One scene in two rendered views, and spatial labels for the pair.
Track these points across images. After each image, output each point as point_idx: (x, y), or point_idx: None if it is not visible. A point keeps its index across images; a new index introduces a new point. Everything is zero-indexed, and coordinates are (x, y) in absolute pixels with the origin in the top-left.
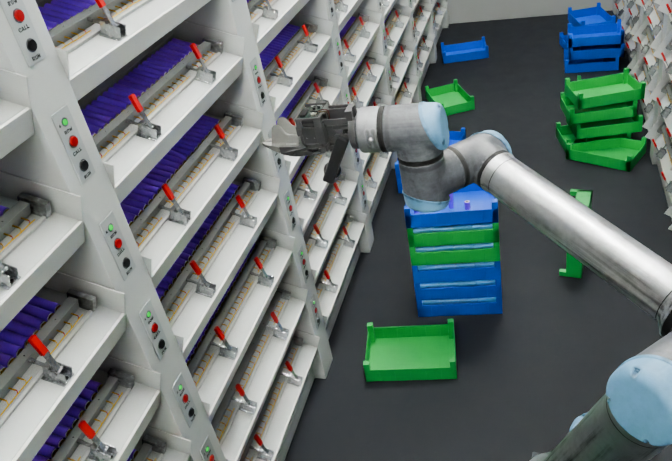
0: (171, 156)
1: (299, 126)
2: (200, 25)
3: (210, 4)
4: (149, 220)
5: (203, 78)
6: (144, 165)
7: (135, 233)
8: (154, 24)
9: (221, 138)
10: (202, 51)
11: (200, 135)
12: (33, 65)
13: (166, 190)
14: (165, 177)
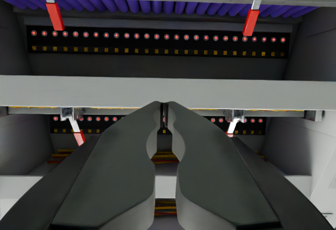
0: (132, 6)
1: None
2: (12, 122)
3: (5, 154)
4: None
5: (79, 109)
6: (288, 99)
7: None
8: (171, 195)
9: (56, 3)
10: (35, 112)
11: None
12: (328, 213)
13: (253, 28)
14: (179, 2)
